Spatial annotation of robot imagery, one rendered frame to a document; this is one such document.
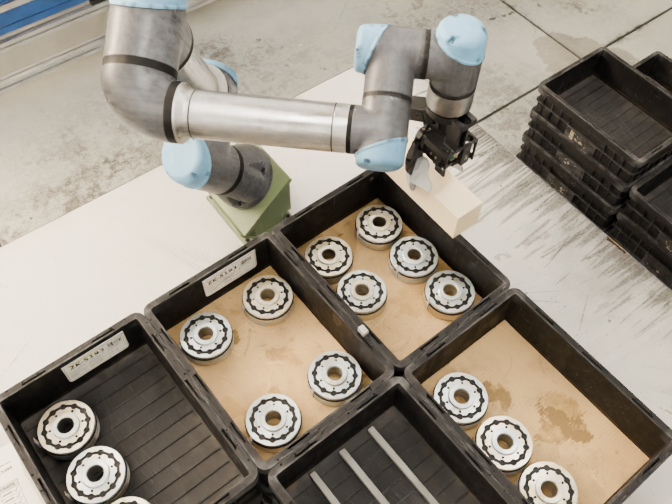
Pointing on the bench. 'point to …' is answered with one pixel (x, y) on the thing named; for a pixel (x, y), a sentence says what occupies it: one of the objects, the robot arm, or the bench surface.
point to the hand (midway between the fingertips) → (424, 174)
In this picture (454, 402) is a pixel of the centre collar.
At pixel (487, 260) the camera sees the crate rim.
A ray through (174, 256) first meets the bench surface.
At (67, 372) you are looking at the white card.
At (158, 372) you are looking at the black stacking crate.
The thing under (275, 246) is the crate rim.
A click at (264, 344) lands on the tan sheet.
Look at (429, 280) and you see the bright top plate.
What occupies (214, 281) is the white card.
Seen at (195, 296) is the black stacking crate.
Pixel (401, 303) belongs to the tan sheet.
